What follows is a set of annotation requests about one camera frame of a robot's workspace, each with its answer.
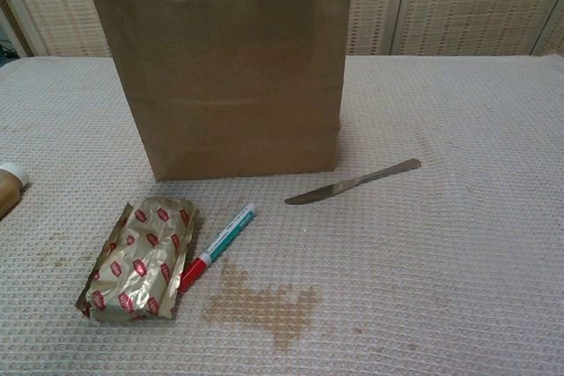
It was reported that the gold foil snack package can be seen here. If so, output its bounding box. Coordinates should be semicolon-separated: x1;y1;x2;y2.
72;195;200;321

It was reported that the brown juice bottle white cap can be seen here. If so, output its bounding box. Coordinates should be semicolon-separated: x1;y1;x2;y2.
0;162;31;221

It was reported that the marker pen with red cap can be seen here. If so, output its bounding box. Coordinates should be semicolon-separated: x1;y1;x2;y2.
178;203;257;293

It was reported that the steel table knife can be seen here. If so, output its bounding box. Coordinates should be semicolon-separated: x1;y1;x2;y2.
284;158;422;206

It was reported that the bamboo folding screen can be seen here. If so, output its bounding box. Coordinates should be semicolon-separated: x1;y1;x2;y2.
0;0;564;58

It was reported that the brown paper bag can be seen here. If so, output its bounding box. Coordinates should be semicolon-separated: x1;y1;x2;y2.
87;0;352;182

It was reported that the white woven tablecloth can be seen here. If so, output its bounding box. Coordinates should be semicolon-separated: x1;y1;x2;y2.
0;55;564;376

